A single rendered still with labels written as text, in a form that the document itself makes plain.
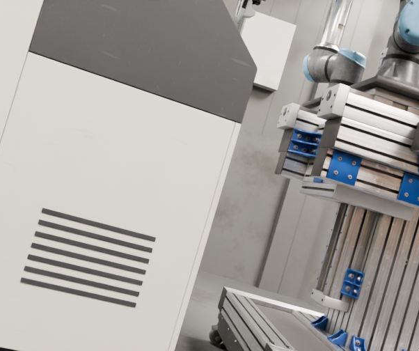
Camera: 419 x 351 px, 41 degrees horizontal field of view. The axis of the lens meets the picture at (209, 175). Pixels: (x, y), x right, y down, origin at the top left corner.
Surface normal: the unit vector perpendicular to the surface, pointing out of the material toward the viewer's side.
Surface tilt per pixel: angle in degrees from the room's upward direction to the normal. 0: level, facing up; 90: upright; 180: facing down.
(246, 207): 90
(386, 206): 90
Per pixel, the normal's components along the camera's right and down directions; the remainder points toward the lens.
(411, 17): -0.16, 0.06
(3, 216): 0.29, 0.06
